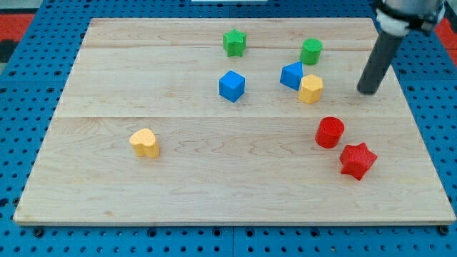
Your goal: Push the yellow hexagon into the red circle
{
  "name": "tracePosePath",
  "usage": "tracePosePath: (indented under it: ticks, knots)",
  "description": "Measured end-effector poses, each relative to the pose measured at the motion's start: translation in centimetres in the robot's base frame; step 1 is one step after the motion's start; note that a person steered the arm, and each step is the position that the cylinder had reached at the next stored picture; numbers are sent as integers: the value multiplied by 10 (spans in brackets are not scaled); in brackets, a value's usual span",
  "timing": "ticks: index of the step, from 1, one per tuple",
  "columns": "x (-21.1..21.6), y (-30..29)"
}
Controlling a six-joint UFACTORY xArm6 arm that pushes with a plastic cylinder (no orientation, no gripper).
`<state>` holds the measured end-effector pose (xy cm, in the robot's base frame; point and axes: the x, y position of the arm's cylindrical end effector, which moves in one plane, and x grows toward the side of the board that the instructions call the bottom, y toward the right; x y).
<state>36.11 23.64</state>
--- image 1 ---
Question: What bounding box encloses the silver white robot wrist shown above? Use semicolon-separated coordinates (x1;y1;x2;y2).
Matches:
373;0;445;37

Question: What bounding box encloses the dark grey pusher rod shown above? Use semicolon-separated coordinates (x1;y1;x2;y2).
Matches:
356;31;403;95

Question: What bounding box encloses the yellow hexagon block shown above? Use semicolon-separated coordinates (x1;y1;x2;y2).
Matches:
298;74;323;104

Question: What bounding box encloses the green cylinder block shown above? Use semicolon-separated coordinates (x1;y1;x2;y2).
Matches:
300;38;323;66

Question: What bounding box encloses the blue triangle block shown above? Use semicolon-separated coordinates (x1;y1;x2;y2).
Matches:
280;61;303;91

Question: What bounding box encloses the red cylinder block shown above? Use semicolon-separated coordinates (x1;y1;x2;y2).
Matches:
315;116;345;148

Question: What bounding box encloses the red star block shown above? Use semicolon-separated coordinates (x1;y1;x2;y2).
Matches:
339;143;378;181

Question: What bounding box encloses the green star block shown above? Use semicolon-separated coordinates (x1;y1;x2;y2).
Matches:
223;29;246;57

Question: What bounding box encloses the blue cube block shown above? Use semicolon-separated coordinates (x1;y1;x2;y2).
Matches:
219;70;246;103

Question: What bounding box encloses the light wooden board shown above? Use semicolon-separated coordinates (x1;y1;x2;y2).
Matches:
14;18;456;226

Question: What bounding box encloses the yellow heart block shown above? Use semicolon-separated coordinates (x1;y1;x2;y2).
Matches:
129;128;160;158

